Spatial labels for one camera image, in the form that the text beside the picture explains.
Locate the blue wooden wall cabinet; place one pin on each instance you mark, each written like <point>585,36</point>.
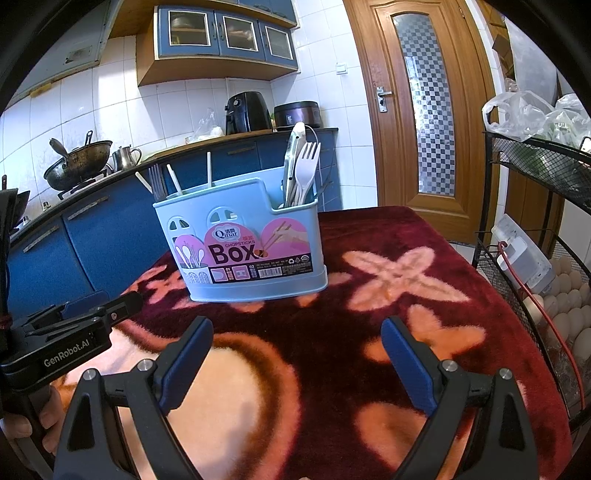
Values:
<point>217,55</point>

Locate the dark metal wok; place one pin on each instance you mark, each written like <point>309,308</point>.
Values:
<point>78,166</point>

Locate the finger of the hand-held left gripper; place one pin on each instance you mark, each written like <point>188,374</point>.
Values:
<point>85,301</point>
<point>122,309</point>

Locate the person's left hand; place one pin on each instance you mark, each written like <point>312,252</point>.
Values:
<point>50,410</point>

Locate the light blue utensil holder box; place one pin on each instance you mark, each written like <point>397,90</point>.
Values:
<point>231,217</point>

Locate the blue kitchen counter cabinet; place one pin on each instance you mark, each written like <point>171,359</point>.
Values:
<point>92,240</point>

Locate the clear plastic bag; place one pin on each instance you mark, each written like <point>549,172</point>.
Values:
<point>521,115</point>

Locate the beige chopstick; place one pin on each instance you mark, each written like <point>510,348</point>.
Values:
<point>208,168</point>

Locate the wooden door with glass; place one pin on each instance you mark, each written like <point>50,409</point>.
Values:
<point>369,138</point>

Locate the bamboo chopstick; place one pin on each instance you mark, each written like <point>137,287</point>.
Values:
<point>174,179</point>
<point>143,182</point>

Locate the white plastic fork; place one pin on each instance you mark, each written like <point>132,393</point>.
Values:
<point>310,161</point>

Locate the red flower printed blanket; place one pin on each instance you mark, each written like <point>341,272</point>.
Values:
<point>323,332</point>

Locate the dark rice cooker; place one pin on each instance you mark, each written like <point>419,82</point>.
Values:
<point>298,115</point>

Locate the small steel pitcher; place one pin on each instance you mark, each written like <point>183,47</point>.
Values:
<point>124,158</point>

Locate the steel table knife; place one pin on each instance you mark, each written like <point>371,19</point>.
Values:
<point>295,147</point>

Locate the grey range hood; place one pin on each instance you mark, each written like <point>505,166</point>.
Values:
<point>83,50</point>

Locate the black air fryer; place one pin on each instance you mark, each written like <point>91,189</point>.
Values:
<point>247,113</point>

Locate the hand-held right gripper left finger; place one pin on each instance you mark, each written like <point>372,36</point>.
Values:
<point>184,364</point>

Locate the tray of eggs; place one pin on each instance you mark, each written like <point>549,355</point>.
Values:
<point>565,304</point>

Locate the large white plastic bag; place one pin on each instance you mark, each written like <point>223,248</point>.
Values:
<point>531,55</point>

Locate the beige plastic spoon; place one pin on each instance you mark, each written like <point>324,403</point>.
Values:
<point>300,187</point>

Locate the white power strip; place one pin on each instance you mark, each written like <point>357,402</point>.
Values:
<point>526,254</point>

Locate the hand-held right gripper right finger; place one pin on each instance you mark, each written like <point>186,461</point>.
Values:
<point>411,369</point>

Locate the white light switch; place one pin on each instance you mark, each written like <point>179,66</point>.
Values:
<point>342,68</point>

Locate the plastic bag on counter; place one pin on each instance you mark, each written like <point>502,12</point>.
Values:
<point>207,127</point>

